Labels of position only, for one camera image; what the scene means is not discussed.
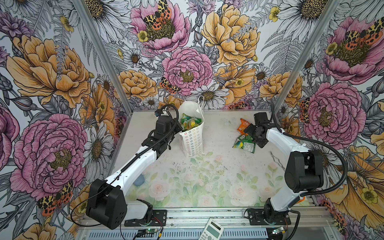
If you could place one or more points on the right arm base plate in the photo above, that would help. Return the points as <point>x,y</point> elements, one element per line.
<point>257,217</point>

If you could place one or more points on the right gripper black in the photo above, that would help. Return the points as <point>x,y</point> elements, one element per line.
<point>260,143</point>

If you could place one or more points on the orange red snack packet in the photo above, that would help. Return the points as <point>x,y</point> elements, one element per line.
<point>244,124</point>

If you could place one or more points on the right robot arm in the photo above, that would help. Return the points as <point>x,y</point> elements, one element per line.
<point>303,172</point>

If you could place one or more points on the white calculator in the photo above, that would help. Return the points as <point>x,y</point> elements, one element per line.
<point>212,231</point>

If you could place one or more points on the metal wire clip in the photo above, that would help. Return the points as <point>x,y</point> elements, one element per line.
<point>277,161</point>

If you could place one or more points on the green circuit board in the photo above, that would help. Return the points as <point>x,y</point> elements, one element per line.
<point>149,233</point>

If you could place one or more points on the orange bottle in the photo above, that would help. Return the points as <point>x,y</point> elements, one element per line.
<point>301,200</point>

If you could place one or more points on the white paper bag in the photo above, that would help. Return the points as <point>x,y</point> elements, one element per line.
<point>191,141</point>

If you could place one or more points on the aluminium front rail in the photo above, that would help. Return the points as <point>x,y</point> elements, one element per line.
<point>195,218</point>

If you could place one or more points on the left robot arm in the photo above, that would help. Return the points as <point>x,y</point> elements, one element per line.
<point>107,203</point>

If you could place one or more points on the yellow green snack packet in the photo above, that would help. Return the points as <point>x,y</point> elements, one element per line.
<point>183,120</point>

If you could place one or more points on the blue grey oval case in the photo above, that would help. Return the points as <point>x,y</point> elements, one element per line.
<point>139,181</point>

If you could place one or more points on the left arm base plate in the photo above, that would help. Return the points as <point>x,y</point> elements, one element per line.
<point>157,219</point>

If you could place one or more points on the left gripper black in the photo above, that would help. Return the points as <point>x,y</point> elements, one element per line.
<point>178,128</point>

